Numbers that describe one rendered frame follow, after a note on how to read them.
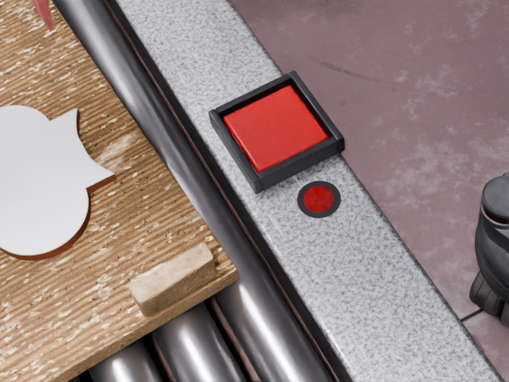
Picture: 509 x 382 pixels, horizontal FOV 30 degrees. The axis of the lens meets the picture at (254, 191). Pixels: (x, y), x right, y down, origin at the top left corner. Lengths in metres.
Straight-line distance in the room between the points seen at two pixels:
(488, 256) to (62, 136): 0.87
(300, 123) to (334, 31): 1.30
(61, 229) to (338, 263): 0.19
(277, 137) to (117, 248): 0.14
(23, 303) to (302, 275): 0.19
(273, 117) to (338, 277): 0.14
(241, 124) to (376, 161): 1.11
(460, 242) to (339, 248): 1.06
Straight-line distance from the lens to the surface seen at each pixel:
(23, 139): 0.73
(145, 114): 0.75
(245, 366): 0.68
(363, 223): 0.68
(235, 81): 0.76
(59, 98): 0.76
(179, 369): 0.65
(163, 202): 0.68
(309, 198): 0.69
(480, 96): 1.91
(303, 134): 0.71
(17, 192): 0.70
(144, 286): 0.62
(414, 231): 1.73
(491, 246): 1.45
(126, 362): 0.65
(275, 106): 0.72
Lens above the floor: 1.50
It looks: 57 degrees down
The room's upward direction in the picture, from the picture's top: 11 degrees counter-clockwise
